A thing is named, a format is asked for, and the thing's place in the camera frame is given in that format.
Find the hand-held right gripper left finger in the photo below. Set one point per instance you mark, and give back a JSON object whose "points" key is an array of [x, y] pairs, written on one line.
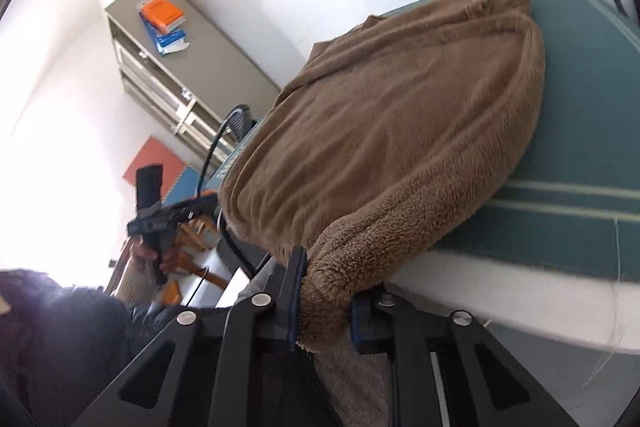
{"points": [[297, 297]]}

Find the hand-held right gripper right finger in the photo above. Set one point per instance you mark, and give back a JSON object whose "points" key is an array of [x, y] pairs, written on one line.
{"points": [[356, 324]]}

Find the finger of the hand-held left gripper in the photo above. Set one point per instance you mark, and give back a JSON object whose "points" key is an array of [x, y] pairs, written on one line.
{"points": [[195, 208]]}

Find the brown fleece jacket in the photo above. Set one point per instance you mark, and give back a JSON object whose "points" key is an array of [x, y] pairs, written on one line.
{"points": [[390, 107]]}

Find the person's left hand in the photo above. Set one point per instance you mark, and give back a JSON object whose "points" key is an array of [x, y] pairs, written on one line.
{"points": [[142, 254]]}

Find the blue foam puzzle mat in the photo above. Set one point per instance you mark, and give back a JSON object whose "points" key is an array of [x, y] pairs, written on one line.
{"points": [[187, 182]]}

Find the red foam puzzle mat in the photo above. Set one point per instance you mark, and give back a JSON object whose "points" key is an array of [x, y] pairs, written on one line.
{"points": [[155, 157]]}

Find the beige cabinet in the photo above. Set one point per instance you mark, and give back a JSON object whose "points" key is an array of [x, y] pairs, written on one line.
{"points": [[215, 52]]}

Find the person's dark jacket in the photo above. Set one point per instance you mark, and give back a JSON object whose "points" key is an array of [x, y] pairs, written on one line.
{"points": [[60, 347]]}

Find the blue box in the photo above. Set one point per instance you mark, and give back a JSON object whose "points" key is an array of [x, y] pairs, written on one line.
{"points": [[167, 41]]}

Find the orange box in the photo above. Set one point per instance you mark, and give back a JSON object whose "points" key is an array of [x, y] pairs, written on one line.
{"points": [[160, 12]]}

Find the teal mat with pale stripes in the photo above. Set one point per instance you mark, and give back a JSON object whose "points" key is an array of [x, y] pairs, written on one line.
{"points": [[575, 132]]}

